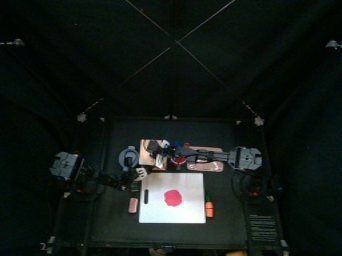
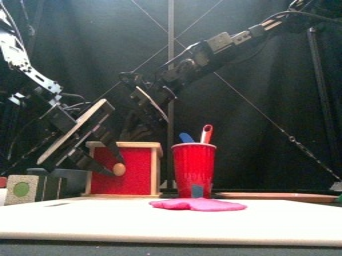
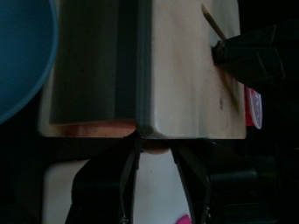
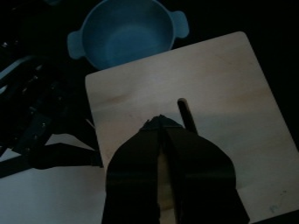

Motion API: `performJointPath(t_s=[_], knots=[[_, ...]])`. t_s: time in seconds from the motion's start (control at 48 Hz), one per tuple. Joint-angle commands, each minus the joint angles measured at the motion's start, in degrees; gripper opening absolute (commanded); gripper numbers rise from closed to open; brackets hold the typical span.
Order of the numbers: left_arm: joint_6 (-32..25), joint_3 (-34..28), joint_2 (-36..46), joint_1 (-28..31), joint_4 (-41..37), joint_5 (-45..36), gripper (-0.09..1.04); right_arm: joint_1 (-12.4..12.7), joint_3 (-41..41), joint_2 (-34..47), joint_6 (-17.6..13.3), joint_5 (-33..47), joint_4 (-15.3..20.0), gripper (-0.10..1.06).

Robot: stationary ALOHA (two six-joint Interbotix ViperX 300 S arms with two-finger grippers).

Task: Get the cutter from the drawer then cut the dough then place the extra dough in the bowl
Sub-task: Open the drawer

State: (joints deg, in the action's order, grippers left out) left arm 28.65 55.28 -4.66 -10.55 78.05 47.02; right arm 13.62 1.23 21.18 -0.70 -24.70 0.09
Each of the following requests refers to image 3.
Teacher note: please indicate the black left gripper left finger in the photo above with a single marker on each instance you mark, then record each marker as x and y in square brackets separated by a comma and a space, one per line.
[102, 183]

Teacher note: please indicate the thin wooden stick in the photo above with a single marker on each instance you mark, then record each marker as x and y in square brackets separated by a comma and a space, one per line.
[213, 22]

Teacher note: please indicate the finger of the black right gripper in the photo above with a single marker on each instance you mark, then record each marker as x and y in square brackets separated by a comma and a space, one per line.
[220, 54]

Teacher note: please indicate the red play dough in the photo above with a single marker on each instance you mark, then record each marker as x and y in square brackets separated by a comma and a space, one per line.
[184, 220]

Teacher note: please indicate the blue plastic bowl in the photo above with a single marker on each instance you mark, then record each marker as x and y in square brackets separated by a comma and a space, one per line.
[22, 52]

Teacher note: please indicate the white cutting board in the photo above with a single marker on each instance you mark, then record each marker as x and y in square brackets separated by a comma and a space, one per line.
[155, 186]

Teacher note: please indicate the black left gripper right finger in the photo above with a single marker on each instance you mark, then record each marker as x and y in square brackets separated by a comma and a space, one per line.
[194, 183]

